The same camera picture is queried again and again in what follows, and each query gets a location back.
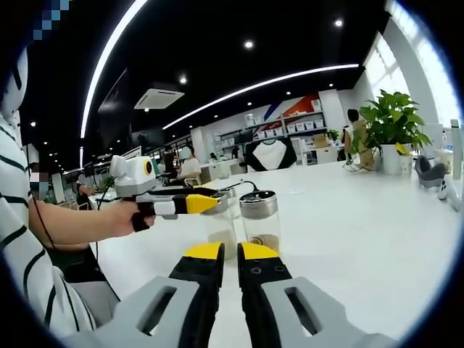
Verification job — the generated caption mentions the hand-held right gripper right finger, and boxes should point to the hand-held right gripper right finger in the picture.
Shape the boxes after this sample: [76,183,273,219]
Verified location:
[236,241,399,348]

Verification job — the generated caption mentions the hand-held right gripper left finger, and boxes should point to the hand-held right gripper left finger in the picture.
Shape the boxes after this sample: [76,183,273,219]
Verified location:
[61,241,226,348]

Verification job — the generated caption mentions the large seasoning bottle white powder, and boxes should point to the large seasoning bottle white powder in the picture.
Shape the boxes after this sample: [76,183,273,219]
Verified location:
[202,191,239,261]

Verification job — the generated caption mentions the small glass seasoning bottle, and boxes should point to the small glass seasoning bottle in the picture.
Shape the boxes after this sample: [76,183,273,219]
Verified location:
[220,187,242,219]

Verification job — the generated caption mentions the large seasoning bottle brown powder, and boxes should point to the large seasoning bottle brown powder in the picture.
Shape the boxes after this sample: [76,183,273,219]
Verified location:
[239,190,282,254]

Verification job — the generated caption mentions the person's left hand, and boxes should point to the person's left hand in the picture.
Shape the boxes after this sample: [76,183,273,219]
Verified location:
[108,200,156,239]

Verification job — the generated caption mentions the person's grey trousers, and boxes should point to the person's grey trousers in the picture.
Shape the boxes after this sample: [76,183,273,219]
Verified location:
[68,281,121,327]

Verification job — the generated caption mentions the dark hanging display panel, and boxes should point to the dark hanging display panel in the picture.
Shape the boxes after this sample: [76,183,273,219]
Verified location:
[97,67,133,146]

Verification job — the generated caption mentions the ceiling air conditioner unit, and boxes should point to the ceiling air conditioner unit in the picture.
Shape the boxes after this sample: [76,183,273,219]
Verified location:
[133,82,186,111]

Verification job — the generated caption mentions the black and white raglan shirt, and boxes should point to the black and white raglan shirt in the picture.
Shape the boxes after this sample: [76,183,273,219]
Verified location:
[245,139,299,173]

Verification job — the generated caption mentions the white led ceiling strip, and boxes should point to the white led ceiling strip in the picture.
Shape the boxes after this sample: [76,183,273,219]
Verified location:
[79,0,149,138]
[162,63,360,131]

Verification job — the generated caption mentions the person in striped shirt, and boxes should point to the person in striped shirt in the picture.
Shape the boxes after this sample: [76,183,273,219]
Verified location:
[0,115,96,331]

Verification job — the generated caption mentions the white chest-worn device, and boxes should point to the white chest-worn device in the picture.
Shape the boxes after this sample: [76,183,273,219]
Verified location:
[0,49,30,114]

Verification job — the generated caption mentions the white cup with yellow tag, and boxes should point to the white cup with yellow tag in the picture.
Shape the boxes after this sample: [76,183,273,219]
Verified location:
[394,141,415,178]

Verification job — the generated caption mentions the white handheld controller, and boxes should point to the white handheld controller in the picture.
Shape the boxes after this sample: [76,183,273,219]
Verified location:
[437,180,455,203]

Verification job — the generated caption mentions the green potted plant white pot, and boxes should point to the green potted plant white pot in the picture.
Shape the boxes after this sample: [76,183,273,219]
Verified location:
[344,88,433,178]

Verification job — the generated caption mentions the narrow window white blinds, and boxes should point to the narrow window white blinds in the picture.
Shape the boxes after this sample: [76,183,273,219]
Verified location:
[363,31,409,109]

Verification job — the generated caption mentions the wide window white blinds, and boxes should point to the wide window white blinds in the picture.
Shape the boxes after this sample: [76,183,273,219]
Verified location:
[386,0,464,128]

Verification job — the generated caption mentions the black wall monitor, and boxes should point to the black wall monitor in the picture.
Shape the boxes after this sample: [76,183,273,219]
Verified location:
[130,128,166,149]

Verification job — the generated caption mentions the black power cable with plug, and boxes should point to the black power cable with plug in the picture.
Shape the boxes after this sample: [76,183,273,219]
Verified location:
[224,180,262,193]

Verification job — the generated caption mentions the wall shelf with white bins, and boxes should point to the wall shelf with white bins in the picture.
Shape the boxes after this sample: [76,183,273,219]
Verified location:
[244,99,326,141]

